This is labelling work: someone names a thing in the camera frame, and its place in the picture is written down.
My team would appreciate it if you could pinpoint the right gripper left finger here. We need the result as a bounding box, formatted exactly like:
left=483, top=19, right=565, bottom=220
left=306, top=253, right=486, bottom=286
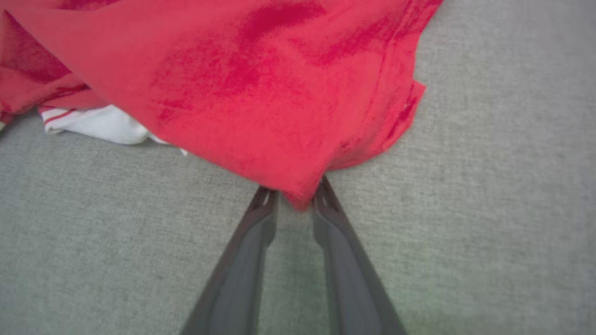
left=179, top=185, right=280, bottom=335

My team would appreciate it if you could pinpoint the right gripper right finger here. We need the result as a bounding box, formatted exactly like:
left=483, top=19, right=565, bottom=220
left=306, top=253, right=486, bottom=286
left=311, top=174, right=408, bottom=335

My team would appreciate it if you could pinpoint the red basketball jersey number 23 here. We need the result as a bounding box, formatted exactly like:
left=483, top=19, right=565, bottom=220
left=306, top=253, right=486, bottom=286
left=0, top=0, right=445, bottom=211

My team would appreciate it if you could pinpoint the grey fabric sofa seat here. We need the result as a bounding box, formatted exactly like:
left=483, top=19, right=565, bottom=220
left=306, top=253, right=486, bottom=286
left=0, top=0, right=596, bottom=335

